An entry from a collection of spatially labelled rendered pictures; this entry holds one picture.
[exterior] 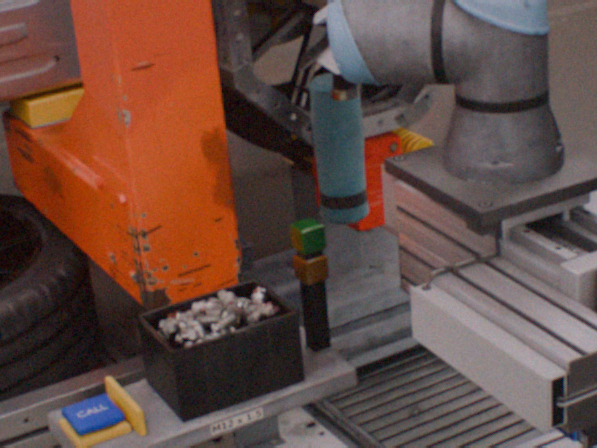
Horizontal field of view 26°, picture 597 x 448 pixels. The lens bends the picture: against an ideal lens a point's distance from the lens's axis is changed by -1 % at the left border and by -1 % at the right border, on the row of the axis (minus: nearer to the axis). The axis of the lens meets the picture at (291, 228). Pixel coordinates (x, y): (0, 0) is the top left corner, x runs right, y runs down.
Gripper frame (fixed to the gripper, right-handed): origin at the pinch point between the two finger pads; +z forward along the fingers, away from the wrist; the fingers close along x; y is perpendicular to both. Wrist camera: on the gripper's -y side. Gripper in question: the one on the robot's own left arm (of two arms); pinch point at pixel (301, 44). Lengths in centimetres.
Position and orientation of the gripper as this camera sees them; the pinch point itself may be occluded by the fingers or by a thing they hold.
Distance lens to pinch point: 193.4
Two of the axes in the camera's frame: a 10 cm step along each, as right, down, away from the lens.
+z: -7.7, 5.6, -3.2
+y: 6.3, 7.6, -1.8
